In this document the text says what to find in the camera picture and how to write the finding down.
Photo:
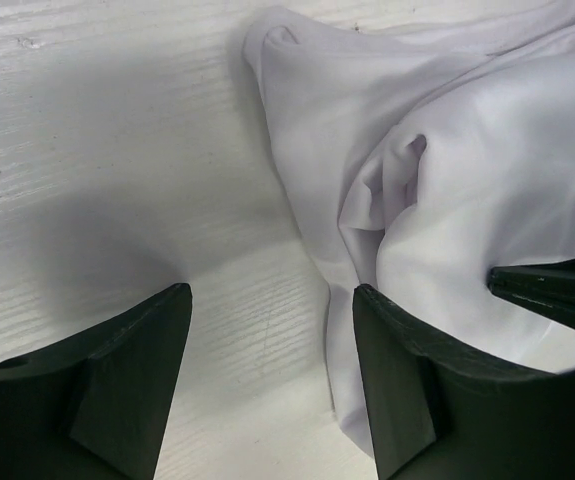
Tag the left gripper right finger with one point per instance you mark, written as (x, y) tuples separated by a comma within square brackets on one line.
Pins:
[(440, 409)]

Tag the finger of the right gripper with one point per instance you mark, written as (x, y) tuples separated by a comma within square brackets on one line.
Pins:
[(545, 289)]

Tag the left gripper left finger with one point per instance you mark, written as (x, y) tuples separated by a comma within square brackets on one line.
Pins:
[(95, 405)]

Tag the white t shirt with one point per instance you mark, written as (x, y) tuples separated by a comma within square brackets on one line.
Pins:
[(414, 161)]

